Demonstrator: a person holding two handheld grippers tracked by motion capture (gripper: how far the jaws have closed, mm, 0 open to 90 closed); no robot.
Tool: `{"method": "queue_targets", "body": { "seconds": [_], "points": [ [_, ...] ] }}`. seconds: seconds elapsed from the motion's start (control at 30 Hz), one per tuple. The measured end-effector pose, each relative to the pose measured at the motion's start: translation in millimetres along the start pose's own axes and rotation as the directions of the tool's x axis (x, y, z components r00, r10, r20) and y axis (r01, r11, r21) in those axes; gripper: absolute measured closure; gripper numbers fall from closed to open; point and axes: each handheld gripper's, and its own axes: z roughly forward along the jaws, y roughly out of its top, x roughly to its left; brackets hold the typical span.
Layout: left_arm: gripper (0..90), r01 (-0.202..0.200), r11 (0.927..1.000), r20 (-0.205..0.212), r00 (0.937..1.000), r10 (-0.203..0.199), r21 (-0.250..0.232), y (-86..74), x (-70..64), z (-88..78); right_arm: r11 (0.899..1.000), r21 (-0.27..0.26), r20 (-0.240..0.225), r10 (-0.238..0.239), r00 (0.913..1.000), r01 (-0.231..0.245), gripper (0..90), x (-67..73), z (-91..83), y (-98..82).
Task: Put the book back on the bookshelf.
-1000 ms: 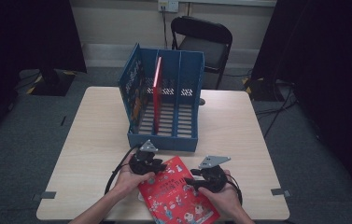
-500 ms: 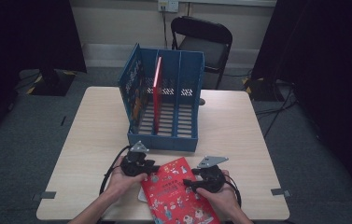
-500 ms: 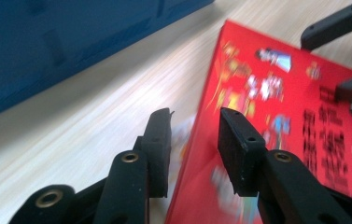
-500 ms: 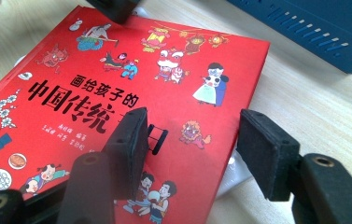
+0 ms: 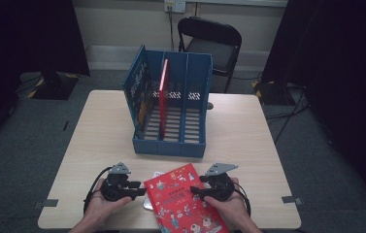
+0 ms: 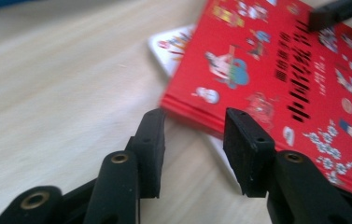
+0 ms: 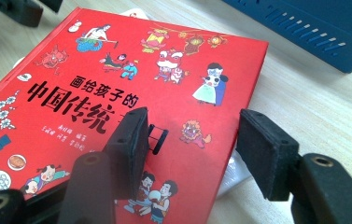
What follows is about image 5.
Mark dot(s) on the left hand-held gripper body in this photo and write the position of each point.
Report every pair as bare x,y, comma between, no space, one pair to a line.
114,187

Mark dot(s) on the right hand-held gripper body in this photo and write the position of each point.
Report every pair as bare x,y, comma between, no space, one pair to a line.
221,187

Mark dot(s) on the red picture book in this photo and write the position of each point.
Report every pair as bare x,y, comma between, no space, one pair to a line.
180,207
163,103

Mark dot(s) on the blue plastic file rack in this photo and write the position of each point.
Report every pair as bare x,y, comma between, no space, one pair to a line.
190,97

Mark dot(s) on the blue monster picture book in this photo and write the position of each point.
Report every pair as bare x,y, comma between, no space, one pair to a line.
138,87

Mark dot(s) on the person's left hand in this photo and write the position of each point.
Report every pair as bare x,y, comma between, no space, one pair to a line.
104,208

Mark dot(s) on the person's right hand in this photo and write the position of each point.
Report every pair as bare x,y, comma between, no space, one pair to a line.
232,212

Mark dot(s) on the grey tape strip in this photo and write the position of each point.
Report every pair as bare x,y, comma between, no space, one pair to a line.
46,203
291,200

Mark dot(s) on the small dark round object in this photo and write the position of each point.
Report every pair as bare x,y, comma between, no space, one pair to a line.
210,105

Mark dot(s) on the small black floor item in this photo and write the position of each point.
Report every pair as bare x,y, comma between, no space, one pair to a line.
65,125

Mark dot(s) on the black stand base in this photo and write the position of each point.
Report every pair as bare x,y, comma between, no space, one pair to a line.
54,85
276,93

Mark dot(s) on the black folding chair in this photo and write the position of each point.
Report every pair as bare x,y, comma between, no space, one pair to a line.
209,32

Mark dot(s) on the black curtain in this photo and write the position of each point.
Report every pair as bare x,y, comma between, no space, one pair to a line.
15,48
349,81

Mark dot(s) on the white wall socket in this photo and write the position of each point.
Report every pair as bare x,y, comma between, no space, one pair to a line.
174,6

